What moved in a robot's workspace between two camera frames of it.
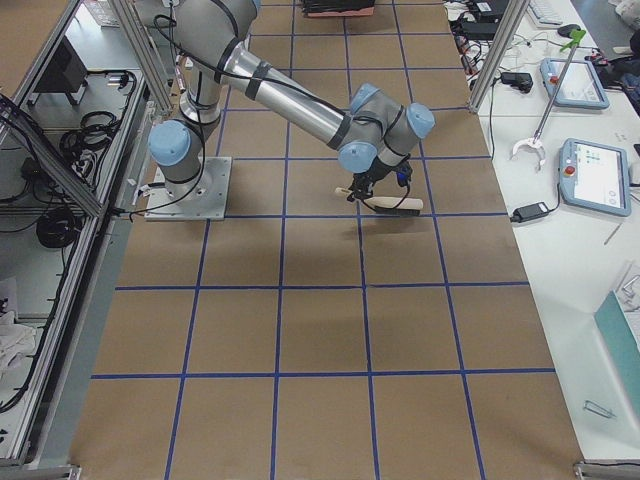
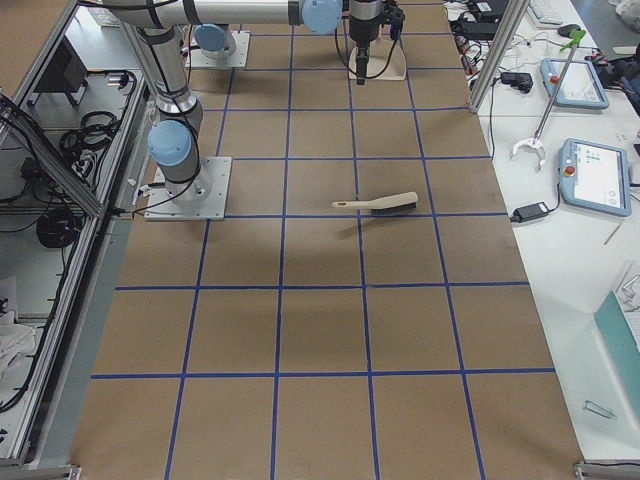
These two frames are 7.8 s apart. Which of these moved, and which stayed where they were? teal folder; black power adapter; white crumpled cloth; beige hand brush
Moved: beige hand brush
Stayed: white crumpled cloth; black power adapter; teal folder
